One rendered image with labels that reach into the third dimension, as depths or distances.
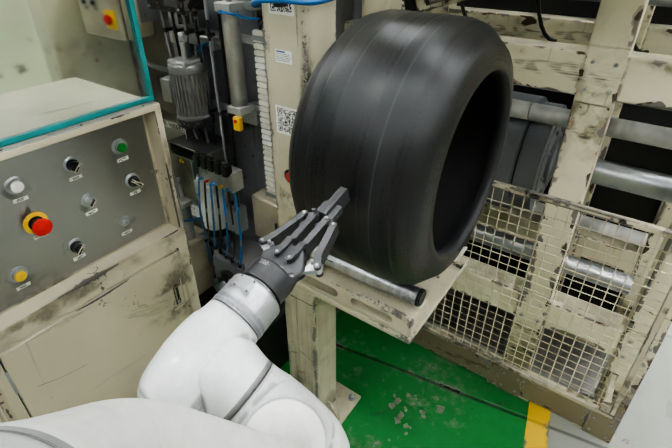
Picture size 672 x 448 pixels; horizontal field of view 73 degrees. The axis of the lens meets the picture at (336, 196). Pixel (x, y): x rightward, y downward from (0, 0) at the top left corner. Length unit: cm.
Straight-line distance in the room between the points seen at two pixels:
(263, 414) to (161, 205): 87
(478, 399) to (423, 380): 23
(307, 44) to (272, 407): 76
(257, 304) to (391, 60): 48
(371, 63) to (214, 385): 58
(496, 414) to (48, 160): 175
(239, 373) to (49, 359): 76
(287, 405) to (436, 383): 152
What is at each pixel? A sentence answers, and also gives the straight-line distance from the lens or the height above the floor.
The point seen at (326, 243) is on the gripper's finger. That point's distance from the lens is 73.
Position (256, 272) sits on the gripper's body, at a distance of 69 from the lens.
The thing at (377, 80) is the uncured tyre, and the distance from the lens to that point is 83.
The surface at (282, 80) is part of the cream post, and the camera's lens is 114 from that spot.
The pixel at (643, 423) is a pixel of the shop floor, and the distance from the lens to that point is 228.
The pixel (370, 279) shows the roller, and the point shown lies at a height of 91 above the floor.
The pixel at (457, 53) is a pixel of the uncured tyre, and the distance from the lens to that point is 86.
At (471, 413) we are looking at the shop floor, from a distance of 204.
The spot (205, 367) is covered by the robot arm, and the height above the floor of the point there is 116.
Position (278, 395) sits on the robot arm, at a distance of 63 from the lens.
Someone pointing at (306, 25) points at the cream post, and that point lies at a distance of 107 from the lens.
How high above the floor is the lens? 164
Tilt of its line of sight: 31 degrees down
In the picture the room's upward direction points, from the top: straight up
